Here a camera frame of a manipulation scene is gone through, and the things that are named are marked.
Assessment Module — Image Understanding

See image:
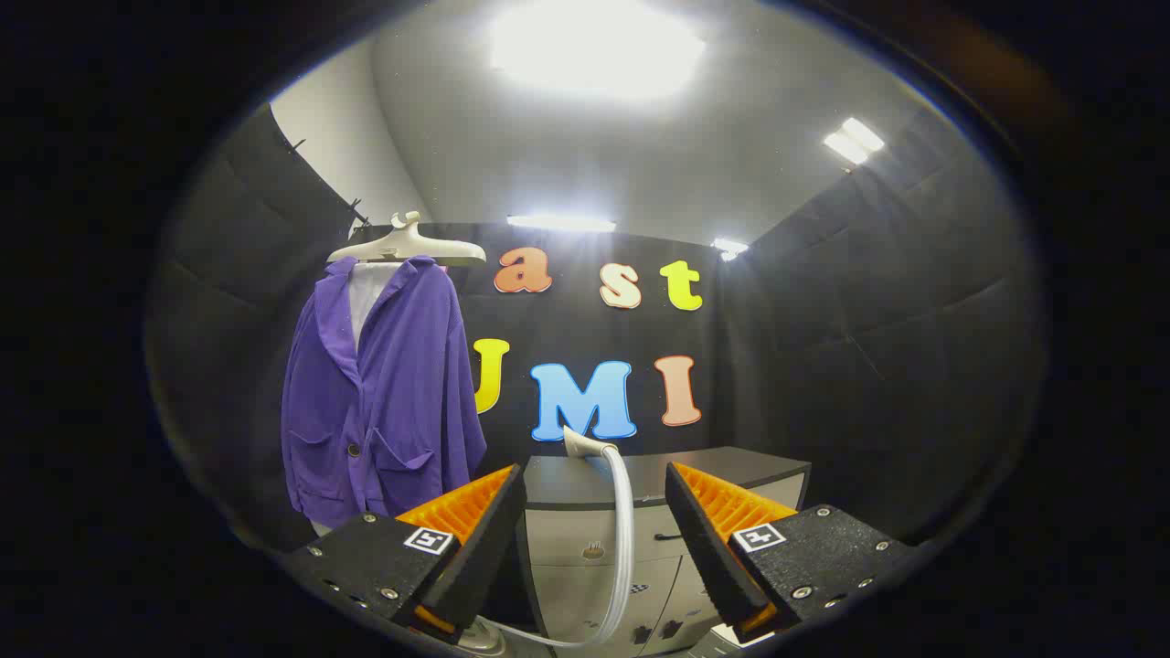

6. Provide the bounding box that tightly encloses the white inner cloth panel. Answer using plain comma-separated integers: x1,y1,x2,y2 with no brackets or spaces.
347,262,403,353

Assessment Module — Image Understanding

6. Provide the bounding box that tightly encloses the black backdrop cloth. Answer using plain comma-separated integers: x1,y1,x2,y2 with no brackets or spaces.
144,101,1045,554

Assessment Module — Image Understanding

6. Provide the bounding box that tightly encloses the cream plastic clothes hanger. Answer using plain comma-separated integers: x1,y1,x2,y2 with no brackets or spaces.
327,212,487,268

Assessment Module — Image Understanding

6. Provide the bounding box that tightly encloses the long strip ceiling light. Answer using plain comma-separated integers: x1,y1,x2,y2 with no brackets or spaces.
507,215,618,233

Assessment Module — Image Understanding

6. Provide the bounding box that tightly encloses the large bright ceiling light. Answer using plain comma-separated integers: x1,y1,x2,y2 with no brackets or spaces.
489,0,709,101

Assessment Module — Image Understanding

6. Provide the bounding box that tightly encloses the rectangular ceiling light panel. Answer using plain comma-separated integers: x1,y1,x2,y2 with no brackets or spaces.
823,117,886,167

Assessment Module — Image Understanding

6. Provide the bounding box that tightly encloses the grey cabinet with dark top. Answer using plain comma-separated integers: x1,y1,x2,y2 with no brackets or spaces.
523,446,813,655

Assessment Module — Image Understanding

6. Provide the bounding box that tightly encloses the purple corduroy jacket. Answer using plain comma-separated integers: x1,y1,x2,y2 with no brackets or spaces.
281,256,488,533

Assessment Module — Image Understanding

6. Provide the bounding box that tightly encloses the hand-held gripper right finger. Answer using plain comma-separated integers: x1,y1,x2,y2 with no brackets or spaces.
664,462,917,642

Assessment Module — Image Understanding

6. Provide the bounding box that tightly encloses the white garment steamer with hose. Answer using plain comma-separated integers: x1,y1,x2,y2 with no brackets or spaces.
457,425,637,655

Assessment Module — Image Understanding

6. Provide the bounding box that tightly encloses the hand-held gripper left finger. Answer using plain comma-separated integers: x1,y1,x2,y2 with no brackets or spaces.
282,462,529,642

